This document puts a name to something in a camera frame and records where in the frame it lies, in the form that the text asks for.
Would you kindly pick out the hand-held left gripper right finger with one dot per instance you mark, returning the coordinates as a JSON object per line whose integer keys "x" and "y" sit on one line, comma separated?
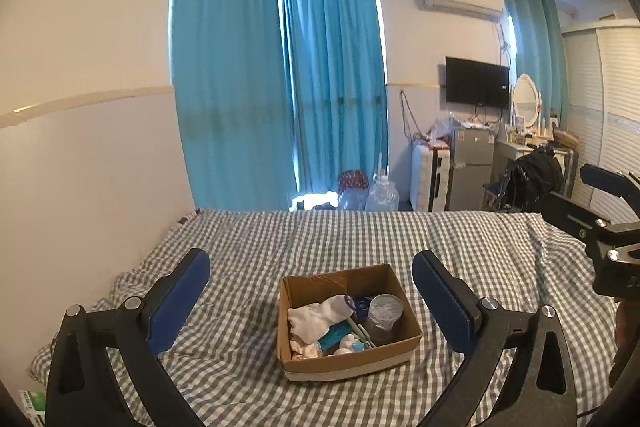
{"x": 445, "y": 302}

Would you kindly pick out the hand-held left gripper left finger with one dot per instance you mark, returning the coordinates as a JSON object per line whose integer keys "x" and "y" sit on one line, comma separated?
{"x": 180, "y": 302}

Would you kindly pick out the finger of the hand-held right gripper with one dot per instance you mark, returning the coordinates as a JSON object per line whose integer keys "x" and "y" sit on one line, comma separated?
{"x": 602, "y": 178}
{"x": 570, "y": 212}

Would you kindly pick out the clear plastic cup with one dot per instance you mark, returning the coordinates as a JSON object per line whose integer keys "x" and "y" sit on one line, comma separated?
{"x": 384, "y": 317}

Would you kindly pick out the pale grey plastic item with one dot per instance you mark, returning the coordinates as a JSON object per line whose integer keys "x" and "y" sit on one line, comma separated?
{"x": 362, "y": 332}

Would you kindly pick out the white plush toy blue star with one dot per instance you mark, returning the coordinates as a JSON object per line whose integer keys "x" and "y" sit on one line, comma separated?
{"x": 350, "y": 347}

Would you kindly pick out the brown cardboard box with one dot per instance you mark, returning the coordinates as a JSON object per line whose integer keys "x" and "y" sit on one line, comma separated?
{"x": 350, "y": 364}

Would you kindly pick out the white sock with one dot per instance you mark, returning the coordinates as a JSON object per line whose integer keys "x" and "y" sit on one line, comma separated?
{"x": 317, "y": 319}

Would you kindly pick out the cream cloth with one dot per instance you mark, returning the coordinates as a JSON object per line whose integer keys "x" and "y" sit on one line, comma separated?
{"x": 306, "y": 349}

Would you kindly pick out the person's right forearm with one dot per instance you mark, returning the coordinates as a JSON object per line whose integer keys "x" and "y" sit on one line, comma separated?
{"x": 627, "y": 342}

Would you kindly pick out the black backpack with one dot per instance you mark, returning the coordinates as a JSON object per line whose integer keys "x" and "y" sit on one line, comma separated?
{"x": 537, "y": 177}

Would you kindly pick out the wooden hangers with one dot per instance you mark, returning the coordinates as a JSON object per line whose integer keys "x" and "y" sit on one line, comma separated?
{"x": 566, "y": 141}

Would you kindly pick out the white slatted wardrobe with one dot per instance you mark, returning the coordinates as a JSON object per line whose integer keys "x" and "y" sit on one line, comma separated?
{"x": 600, "y": 107}

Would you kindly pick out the blue folding chair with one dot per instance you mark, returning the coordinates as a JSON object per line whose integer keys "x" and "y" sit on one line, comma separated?
{"x": 497, "y": 192}

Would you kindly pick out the white dressing table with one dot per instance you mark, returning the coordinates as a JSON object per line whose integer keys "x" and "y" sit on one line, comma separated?
{"x": 510, "y": 154}

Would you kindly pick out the silver small fridge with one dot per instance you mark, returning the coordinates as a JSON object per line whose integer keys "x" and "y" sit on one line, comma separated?
{"x": 472, "y": 167}

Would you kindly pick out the white oval mirror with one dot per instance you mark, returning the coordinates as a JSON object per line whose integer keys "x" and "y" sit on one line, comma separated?
{"x": 525, "y": 99}

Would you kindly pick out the clear large water bottle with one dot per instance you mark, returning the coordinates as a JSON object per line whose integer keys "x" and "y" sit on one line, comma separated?
{"x": 382, "y": 197}

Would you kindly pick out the pale blue suitcase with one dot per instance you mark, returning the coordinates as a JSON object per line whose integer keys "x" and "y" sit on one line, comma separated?
{"x": 430, "y": 179}

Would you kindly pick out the grey checked blanket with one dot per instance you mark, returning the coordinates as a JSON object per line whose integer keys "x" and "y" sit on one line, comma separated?
{"x": 300, "y": 242}

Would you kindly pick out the blue water bottle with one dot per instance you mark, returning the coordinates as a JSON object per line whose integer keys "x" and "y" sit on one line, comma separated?
{"x": 352, "y": 201}

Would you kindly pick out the small teal curtain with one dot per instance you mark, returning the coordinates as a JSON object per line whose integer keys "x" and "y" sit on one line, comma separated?
{"x": 535, "y": 47}

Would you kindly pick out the red patterned bag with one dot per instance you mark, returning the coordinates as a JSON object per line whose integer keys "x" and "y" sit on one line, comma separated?
{"x": 352, "y": 181}

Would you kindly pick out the clear plastic bag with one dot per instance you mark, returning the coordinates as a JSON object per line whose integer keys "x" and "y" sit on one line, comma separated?
{"x": 440, "y": 129}

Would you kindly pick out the green packet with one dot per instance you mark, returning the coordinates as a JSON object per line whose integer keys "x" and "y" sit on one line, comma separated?
{"x": 32, "y": 407}

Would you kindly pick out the narrow teal curtain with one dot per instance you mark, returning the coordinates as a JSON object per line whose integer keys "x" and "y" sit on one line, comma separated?
{"x": 335, "y": 82}

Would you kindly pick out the wide teal curtain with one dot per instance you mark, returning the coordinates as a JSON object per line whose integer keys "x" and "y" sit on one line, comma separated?
{"x": 225, "y": 57}

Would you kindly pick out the black wall television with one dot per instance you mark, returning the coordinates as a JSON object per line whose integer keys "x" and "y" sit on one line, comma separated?
{"x": 477, "y": 82}

